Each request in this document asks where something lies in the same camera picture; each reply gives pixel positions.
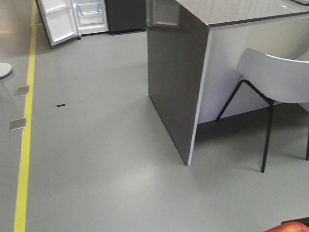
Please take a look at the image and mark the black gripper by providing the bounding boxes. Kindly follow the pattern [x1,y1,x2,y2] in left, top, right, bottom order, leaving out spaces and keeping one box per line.
[281,217,309,224]

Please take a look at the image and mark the red yellow apple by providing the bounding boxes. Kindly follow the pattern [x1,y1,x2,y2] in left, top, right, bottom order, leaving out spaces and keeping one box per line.
[265,221,309,232]

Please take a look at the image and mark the white fridge interior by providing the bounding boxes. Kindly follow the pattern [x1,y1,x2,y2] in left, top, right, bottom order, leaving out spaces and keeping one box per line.
[72,0,109,35]

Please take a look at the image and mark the open white fridge door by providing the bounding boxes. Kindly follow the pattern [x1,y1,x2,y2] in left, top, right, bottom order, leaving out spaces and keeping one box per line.
[36,0,78,47]

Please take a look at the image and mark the white shell chair black legs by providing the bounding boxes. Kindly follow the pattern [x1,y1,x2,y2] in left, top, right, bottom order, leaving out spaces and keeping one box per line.
[216,48,309,173]

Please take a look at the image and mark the grey speckled kitchen counter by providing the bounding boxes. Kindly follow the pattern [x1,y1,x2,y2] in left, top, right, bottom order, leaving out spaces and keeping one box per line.
[146,0,309,165]

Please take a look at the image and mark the silver floor outlet plate near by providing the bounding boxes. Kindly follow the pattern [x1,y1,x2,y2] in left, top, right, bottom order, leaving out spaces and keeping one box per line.
[9,118,27,131]

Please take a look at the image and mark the silver floor outlet plate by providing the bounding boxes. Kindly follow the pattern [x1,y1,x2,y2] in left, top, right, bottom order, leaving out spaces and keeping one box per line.
[14,86,30,96]
[9,118,27,131]

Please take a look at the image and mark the silver floor outlet plate far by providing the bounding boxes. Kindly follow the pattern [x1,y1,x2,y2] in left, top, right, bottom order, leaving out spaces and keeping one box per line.
[14,86,30,96]

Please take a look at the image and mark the silver stanchion round base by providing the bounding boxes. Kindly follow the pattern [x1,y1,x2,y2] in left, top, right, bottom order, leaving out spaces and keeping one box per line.
[0,62,12,79]

